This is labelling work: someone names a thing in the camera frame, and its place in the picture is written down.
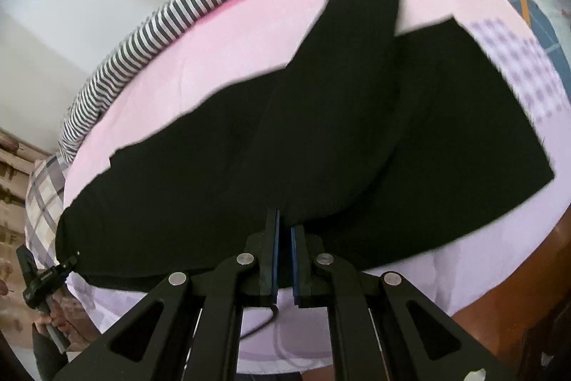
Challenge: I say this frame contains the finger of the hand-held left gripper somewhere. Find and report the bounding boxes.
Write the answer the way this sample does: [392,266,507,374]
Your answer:
[57,252,81,275]

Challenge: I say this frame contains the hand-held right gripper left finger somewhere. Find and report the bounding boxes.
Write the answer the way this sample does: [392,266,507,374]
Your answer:
[54,209,281,381]

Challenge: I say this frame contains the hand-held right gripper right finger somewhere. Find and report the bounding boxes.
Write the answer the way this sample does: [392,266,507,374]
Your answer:
[290,225,518,381]

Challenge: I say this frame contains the black pants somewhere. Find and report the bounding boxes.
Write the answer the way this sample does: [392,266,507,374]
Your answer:
[54,0,556,292]

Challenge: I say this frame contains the person's left hand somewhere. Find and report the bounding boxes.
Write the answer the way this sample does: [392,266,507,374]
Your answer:
[32,298,90,341]

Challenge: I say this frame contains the plaid pillow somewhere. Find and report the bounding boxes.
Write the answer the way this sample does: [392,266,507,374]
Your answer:
[24,153,70,270]

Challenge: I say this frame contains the pink checked bed sheet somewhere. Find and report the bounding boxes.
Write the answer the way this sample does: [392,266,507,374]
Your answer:
[62,0,571,373]

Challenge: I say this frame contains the grey white striped bolster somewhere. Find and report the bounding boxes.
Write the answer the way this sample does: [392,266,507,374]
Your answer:
[58,0,343,164]

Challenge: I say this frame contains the black cable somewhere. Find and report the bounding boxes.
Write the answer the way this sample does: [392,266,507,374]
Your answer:
[241,304,280,339]

